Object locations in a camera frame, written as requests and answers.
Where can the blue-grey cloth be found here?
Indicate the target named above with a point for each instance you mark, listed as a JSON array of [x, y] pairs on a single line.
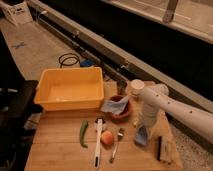
[[115, 105]]

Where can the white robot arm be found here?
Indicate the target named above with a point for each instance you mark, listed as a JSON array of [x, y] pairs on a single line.
[[156, 97]]

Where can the brown clay bowl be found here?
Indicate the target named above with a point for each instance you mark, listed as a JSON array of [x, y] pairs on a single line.
[[126, 112]]

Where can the green pepper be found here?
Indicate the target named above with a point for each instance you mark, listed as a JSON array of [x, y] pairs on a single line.
[[83, 129]]

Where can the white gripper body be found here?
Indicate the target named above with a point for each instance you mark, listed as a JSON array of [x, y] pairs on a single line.
[[147, 119]]

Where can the metal fork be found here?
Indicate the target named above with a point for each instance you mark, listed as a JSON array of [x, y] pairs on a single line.
[[120, 135]]

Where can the black chair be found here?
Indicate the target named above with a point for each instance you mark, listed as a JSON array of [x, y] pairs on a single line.
[[12, 122]]

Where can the white cardboard box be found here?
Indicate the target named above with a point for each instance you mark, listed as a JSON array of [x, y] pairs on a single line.
[[17, 14]]

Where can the dark glass cup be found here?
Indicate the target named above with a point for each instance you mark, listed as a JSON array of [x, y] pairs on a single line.
[[121, 87]]

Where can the white lidded jar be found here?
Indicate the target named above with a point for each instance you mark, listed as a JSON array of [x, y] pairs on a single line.
[[136, 86]]

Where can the blue object on floor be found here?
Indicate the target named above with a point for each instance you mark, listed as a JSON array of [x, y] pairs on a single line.
[[87, 63]]

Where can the blue sponge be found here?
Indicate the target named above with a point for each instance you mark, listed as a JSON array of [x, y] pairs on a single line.
[[141, 137]]

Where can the yellow plastic tub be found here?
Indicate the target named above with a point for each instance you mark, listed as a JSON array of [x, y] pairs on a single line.
[[70, 89]]

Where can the orange peach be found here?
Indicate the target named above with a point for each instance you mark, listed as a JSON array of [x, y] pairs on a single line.
[[107, 138]]

